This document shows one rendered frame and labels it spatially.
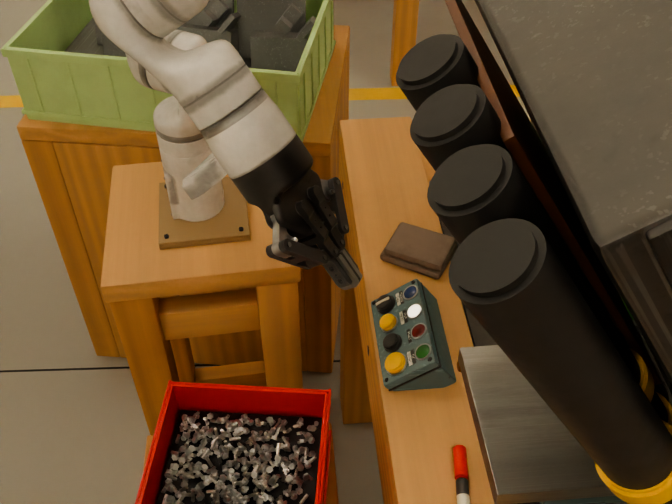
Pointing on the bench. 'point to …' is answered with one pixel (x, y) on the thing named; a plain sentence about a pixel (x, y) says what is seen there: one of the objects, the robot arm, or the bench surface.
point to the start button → (395, 362)
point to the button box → (434, 366)
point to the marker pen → (461, 474)
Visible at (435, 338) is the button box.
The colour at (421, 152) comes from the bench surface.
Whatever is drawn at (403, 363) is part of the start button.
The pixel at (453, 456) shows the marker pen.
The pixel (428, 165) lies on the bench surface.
